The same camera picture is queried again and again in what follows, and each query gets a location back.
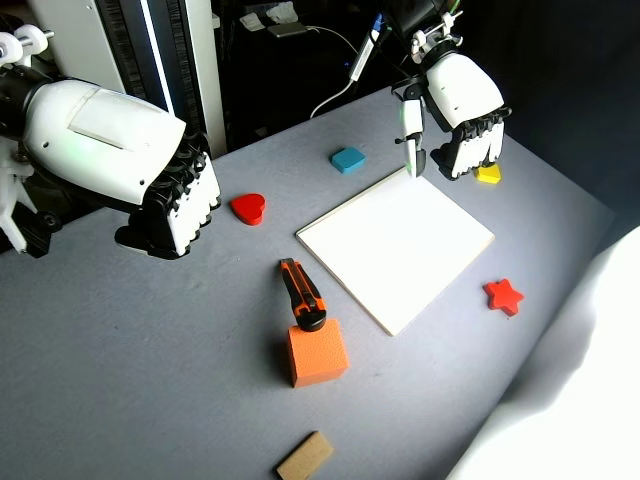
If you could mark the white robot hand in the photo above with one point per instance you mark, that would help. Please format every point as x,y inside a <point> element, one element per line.
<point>100,135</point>
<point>460,85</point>

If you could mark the orange black utility knife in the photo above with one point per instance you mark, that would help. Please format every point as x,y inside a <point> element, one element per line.
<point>300,287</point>

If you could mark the orange foam cube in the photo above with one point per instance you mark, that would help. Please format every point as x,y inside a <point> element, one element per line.
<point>317,357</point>

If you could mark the yellow square block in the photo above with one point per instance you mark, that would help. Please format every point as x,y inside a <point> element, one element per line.
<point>490,175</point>

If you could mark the grey white machine column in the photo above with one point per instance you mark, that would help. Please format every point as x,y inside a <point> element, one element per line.
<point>80,40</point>

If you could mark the white adapter with blue plug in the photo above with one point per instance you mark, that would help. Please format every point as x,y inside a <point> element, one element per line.
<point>362,55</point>

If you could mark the blue rounded square block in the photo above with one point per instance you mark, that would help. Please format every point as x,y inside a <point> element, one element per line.
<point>347,160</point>

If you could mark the red heart block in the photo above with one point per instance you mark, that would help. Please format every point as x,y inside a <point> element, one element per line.
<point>247,207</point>

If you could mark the grey power bank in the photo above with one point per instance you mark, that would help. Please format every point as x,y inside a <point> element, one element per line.
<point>286,29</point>

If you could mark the small white plug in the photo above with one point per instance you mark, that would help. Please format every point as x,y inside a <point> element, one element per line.
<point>251,22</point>

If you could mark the white crumpled object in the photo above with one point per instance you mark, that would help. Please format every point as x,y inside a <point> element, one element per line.
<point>281,13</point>

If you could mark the red star block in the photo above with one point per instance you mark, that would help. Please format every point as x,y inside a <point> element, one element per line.
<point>502,296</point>

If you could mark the bright white blurred shell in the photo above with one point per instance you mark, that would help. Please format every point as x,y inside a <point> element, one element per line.
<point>575,375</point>

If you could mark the tan wooden rectangular block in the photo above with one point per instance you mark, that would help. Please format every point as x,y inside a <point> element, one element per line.
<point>305,457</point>

